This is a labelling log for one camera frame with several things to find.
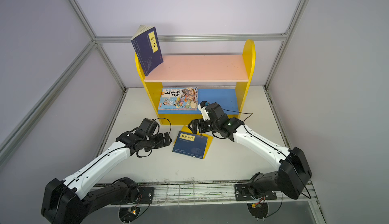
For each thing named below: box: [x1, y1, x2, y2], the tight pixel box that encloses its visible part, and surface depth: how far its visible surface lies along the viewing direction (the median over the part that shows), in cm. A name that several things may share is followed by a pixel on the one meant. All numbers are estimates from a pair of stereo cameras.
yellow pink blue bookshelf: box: [135, 39, 256, 126], surface depth 77 cm
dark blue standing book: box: [130, 24, 164, 77], surface depth 66 cm
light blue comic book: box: [158, 86, 199, 111], surface depth 94 cm
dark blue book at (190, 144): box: [172, 130, 208, 160], surface depth 90 cm
